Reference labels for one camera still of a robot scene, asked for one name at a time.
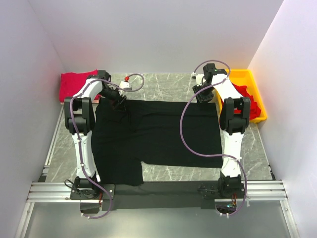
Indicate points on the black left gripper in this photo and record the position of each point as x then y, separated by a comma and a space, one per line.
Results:
119, 103

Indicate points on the aluminium frame rail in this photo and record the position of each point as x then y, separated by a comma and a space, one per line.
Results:
255, 190

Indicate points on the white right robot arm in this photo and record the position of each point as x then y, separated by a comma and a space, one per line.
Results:
233, 121

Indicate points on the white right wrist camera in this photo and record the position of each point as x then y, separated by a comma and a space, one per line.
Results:
199, 78

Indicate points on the yellow plastic bin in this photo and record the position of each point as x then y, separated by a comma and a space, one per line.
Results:
240, 77

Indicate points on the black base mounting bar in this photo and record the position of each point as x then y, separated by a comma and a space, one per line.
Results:
151, 195

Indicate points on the black t shirt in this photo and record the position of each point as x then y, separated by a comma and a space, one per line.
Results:
154, 132

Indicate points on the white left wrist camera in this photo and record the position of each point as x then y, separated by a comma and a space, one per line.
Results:
125, 86

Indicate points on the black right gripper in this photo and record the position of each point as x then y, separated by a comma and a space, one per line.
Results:
201, 99

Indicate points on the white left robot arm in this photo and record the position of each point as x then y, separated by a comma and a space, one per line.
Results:
80, 122

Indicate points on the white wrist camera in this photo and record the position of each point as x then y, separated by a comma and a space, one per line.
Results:
199, 78
125, 86

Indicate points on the folded magenta t shirt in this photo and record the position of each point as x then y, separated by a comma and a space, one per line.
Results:
71, 83

